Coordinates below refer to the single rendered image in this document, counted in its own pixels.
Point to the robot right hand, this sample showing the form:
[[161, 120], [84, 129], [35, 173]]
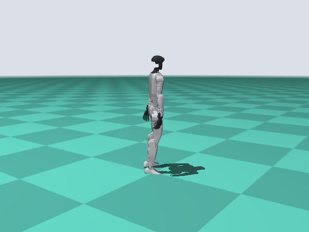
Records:
[[159, 121]]

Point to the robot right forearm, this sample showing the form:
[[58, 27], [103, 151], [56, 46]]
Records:
[[160, 104]]

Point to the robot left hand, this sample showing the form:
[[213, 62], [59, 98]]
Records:
[[146, 115]]

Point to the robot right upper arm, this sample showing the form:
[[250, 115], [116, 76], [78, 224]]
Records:
[[159, 84]]

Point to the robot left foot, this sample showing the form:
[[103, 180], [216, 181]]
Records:
[[146, 163]]

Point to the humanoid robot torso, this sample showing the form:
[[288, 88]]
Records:
[[152, 93]]

